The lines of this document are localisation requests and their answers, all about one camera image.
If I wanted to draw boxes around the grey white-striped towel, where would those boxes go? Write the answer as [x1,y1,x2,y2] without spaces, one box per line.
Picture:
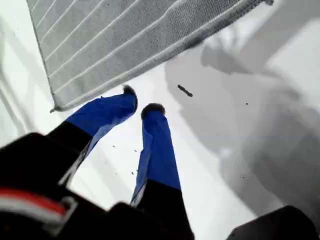
[25,0,275,114]

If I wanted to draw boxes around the red white servo wire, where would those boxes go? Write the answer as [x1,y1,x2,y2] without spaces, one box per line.
[0,186,79,237]

